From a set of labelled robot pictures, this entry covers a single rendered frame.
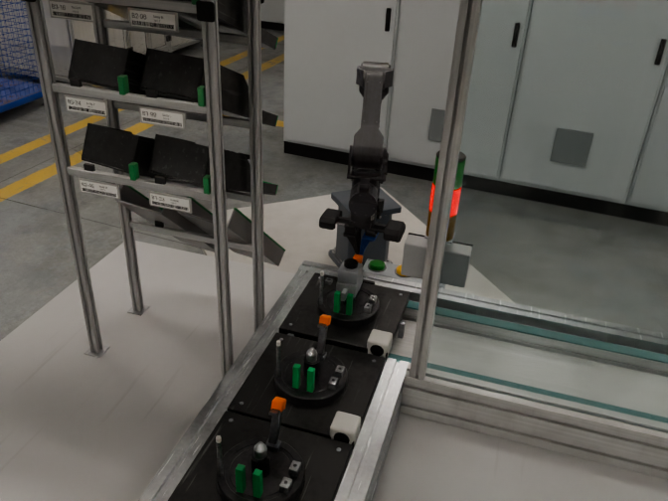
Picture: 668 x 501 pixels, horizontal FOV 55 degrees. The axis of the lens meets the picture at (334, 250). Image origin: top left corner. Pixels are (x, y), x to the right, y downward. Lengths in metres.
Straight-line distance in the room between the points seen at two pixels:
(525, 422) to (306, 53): 3.59
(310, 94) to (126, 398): 3.48
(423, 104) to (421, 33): 0.46
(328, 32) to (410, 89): 0.66
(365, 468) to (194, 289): 0.78
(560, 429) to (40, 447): 0.98
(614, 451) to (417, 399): 0.38
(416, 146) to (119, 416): 3.42
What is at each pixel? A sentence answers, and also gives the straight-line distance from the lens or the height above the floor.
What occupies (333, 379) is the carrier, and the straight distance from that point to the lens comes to 1.21.
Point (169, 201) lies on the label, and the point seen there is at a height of 1.28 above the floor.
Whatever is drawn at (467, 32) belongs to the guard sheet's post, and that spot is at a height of 1.62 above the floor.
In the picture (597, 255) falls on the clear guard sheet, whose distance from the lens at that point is 1.13.
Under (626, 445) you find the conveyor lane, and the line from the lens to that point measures 1.36.
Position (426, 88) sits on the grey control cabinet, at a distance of 4.34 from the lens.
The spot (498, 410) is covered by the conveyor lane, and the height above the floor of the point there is 0.93.
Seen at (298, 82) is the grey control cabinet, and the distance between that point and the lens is 4.64.
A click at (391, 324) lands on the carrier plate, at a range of 1.41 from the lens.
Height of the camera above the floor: 1.81
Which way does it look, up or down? 30 degrees down
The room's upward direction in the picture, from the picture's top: 3 degrees clockwise
